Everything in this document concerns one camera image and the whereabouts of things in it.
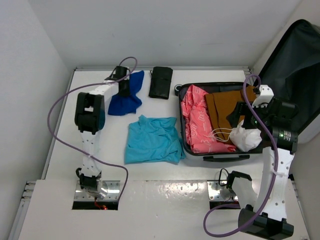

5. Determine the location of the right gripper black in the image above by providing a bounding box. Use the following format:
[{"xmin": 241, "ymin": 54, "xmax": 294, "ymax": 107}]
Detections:
[{"xmin": 227, "ymin": 100, "xmax": 272, "ymax": 130}]

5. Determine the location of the royal blue cloth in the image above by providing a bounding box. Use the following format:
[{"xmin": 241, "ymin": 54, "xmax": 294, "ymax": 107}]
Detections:
[{"xmin": 108, "ymin": 71, "xmax": 145, "ymax": 116}]

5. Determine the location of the mustard brown cloth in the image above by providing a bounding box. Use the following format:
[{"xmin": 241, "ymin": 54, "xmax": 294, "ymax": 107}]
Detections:
[{"xmin": 204, "ymin": 89, "xmax": 245, "ymax": 145}]

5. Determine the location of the white drawstring bag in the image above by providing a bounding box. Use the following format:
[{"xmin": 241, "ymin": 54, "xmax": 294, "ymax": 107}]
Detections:
[{"xmin": 211, "ymin": 119, "xmax": 263, "ymax": 153}]

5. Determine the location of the pink patterned garment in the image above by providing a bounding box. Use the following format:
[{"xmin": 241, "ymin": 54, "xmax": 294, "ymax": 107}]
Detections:
[{"xmin": 180, "ymin": 84, "xmax": 236, "ymax": 154}]

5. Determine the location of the grey lined suitcase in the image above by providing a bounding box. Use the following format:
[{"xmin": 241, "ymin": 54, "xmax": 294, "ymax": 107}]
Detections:
[{"xmin": 177, "ymin": 19, "xmax": 320, "ymax": 162}]

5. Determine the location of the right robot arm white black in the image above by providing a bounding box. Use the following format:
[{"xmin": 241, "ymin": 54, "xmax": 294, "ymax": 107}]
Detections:
[{"xmin": 226, "ymin": 98, "xmax": 299, "ymax": 240}]

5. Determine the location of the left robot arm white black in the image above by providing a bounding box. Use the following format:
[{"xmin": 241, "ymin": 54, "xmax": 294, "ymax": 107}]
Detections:
[{"xmin": 74, "ymin": 66, "xmax": 130, "ymax": 199}]

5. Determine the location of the black folded pouch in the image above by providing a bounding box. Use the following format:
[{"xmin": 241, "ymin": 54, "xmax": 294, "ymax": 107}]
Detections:
[{"xmin": 148, "ymin": 66, "xmax": 173, "ymax": 100}]

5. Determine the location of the light blue t-shirt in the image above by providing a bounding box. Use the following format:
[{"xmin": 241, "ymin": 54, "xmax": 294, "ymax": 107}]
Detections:
[{"xmin": 124, "ymin": 115, "xmax": 186, "ymax": 165}]

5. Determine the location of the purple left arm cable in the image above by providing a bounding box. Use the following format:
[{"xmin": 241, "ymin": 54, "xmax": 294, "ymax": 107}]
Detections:
[{"xmin": 47, "ymin": 56, "xmax": 139, "ymax": 201}]

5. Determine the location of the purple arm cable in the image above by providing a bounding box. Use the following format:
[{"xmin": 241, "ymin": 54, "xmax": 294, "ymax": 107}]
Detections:
[
  {"xmin": 47, "ymin": 56, "xmax": 139, "ymax": 201},
  {"xmin": 202, "ymin": 74, "xmax": 280, "ymax": 237}
]

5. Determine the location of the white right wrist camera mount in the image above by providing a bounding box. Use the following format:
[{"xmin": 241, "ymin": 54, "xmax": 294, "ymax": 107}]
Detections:
[{"xmin": 251, "ymin": 84, "xmax": 274, "ymax": 108}]

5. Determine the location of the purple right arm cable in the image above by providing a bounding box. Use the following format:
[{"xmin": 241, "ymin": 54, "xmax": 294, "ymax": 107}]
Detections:
[{"xmin": 202, "ymin": 74, "xmax": 280, "ymax": 237}]

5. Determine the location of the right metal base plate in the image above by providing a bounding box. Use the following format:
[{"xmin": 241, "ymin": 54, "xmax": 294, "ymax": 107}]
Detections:
[{"xmin": 207, "ymin": 180, "xmax": 238, "ymax": 202}]

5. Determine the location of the metal base plate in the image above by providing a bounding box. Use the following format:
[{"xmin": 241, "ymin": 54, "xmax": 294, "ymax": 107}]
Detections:
[
  {"xmin": 73, "ymin": 180, "xmax": 120, "ymax": 202},
  {"xmin": 207, "ymin": 180, "xmax": 238, "ymax": 202}
]

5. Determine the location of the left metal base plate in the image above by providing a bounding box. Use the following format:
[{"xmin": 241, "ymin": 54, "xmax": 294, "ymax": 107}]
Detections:
[{"xmin": 73, "ymin": 180, "xmax": 120, "ymax": 202}]

